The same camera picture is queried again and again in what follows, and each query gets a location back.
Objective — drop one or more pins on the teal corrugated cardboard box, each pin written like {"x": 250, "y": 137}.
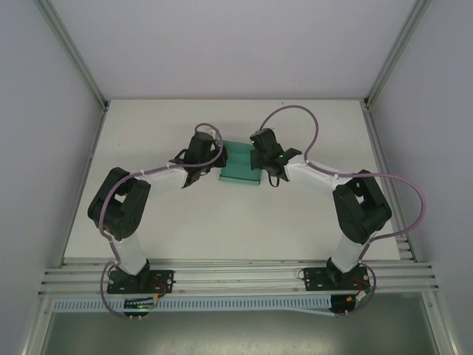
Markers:
{"x": 240, "y": 166}

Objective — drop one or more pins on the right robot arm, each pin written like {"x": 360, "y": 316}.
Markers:
{"x": 362, "y": 211}

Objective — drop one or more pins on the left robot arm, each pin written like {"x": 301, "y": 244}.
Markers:
{"x": 118, "y": 207}

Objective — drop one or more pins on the black connector module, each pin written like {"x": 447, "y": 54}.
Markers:
{"x": 136, "y": 308}
{"x": 345, "y": 304}

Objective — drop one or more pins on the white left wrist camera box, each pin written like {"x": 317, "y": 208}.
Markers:
{"x": 207, "y": 130}

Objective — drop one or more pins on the aluminium mounting rail beam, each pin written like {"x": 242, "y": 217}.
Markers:
{"x": 236, "y": 275}

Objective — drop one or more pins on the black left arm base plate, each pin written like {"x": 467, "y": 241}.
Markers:
{"x": 162, "y": 277}

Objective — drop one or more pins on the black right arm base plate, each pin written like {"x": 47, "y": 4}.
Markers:
{"x": 314, "y": 281}

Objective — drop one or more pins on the aluminium frame post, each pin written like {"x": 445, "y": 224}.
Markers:
{"x": 399, "y": 51}
{"x": 74, "y": 55}

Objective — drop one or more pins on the aluminium frame leg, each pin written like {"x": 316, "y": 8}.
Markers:
{"x": 441, "y": 325}
{"x": 37, "y": 333}

